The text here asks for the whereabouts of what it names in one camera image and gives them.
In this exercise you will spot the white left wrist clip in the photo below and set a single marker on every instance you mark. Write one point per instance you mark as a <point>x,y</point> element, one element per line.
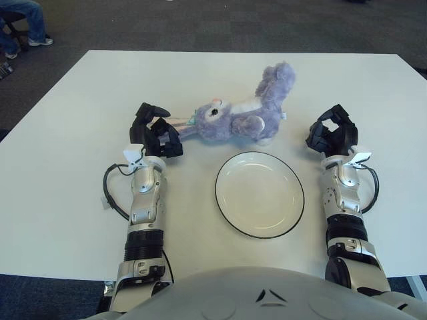
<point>131,155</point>

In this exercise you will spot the white plate with black rim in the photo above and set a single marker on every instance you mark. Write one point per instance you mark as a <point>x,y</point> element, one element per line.
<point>260,196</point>

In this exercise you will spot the person in blue jeans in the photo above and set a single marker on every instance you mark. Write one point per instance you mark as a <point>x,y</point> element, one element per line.
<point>35,20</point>

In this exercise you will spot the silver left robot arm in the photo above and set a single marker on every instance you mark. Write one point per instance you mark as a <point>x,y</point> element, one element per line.
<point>146,186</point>

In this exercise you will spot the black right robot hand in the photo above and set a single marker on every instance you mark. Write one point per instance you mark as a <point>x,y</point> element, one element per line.
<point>343,133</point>

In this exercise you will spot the grey robot torso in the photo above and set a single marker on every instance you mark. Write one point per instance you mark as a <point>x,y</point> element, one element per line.
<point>233,293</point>

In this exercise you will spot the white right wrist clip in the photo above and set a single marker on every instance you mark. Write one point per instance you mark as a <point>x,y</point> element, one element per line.
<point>362,156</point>

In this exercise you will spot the striped object on floor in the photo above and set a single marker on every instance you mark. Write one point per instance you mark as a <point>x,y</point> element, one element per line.
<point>5,70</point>

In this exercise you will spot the purple plush bunny doll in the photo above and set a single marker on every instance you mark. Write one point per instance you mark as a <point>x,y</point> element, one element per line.
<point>240,123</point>

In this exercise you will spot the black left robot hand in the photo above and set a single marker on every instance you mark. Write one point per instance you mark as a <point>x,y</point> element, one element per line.
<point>143,130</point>

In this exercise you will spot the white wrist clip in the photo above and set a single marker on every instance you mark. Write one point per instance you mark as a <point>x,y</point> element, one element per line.
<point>131,155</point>
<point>362,156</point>

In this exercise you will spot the white table leg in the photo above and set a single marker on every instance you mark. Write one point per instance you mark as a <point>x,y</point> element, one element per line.
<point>418,286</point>

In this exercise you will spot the black chair under person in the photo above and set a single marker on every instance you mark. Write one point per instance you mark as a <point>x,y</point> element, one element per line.
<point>15,30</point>

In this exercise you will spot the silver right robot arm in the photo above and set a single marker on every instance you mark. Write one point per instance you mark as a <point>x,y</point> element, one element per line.
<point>347,200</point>

